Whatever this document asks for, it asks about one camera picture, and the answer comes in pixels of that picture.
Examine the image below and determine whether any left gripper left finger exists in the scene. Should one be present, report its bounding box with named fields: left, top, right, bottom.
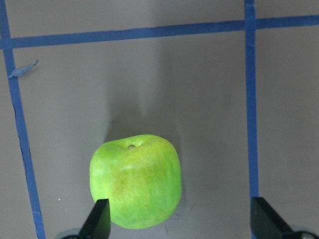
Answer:
left=78, top=199, right=111, bottom=239

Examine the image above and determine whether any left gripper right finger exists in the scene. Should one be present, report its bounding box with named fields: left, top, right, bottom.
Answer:
left=250, top=197, right=294, bottom=239

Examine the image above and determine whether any green apple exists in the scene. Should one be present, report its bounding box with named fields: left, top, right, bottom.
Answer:
left=89, top=134, right=182, bottom=230

